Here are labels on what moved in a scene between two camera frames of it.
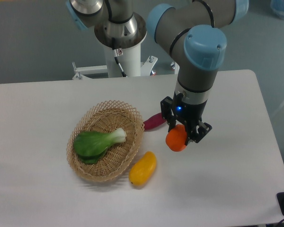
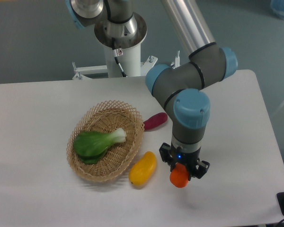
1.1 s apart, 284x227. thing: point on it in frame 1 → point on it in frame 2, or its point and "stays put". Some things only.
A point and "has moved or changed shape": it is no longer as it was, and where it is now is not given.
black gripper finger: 198,132 → 201,168
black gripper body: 191,114 → 190,159
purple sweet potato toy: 154,121 stays put
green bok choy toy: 90,146 stays put
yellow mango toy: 142,170 stays put
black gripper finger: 166,107 → 164,150
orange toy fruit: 175,139 has moved or changed shape
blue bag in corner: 283,7 stays put
